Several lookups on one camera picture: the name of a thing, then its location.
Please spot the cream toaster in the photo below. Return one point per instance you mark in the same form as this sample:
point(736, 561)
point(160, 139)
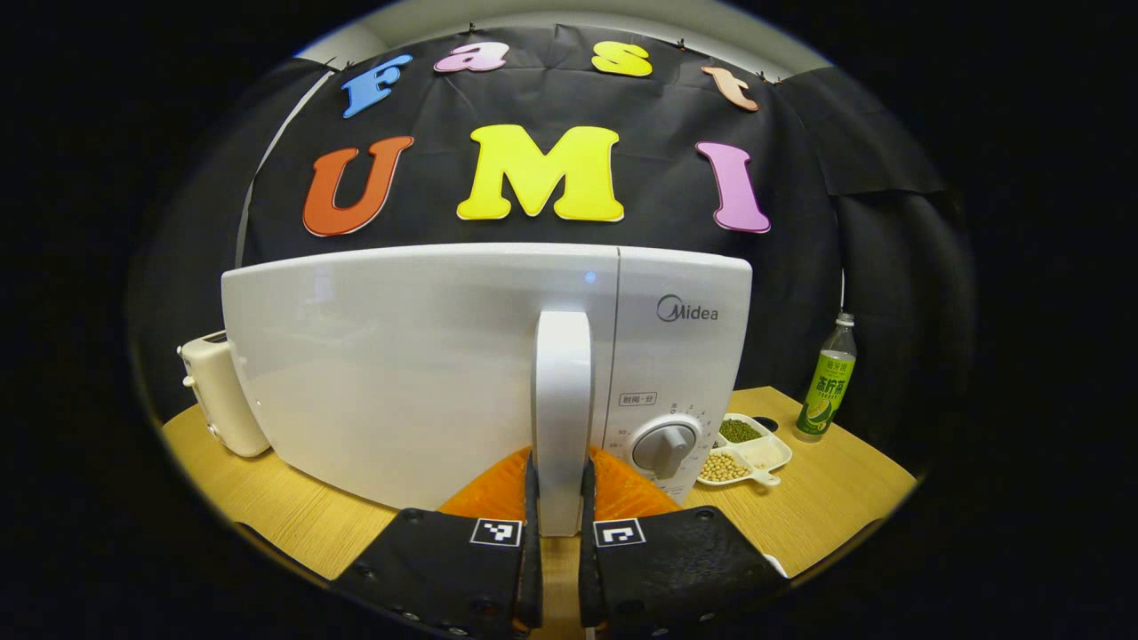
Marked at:
point(227, 400)

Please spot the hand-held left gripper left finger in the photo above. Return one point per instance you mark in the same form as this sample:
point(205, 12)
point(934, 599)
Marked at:
point(532, 578)

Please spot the green labelled drink bottle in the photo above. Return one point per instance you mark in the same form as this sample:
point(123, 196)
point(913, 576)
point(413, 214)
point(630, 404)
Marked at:
point(827, 387)

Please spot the black backdrop cloth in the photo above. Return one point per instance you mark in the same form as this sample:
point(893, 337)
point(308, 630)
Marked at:
point(658, 107)

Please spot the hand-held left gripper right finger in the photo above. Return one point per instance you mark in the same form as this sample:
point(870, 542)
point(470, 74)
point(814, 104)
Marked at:
point(587, 578)

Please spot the white divided bean dish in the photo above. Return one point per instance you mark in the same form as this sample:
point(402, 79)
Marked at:
point(742, 458)

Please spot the white microwave oven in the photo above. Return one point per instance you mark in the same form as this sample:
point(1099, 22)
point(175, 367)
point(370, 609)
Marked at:
point(400, 373)

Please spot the small black bottle cap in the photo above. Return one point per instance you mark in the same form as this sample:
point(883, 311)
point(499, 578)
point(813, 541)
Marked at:
point(766, 424)

